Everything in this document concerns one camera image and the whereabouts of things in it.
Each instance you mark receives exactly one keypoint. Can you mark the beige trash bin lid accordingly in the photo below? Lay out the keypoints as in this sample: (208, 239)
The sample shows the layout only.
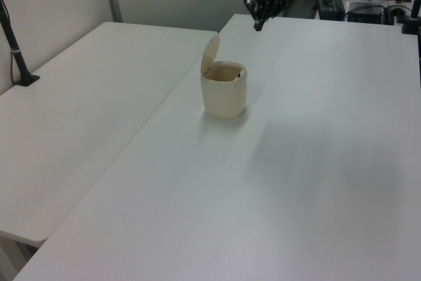
(210, 54)

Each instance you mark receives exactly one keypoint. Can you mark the cream plastic trash bin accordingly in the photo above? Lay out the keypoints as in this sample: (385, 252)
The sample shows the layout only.
(225, 98)

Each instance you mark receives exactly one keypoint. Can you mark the black electronics box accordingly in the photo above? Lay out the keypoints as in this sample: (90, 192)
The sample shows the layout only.
(330, 6)

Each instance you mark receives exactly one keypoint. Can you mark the black controller box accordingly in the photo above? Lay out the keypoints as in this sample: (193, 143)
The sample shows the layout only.
(365, 12)

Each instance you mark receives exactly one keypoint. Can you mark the white side table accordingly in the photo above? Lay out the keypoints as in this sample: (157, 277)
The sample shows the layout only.
(82, 113)

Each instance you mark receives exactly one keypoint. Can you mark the black pole stand with tie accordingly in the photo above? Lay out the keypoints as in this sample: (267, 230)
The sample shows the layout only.
(14, 47)

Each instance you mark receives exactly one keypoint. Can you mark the black clamped camera stand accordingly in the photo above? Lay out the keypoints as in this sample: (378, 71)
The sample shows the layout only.
(412, 14)

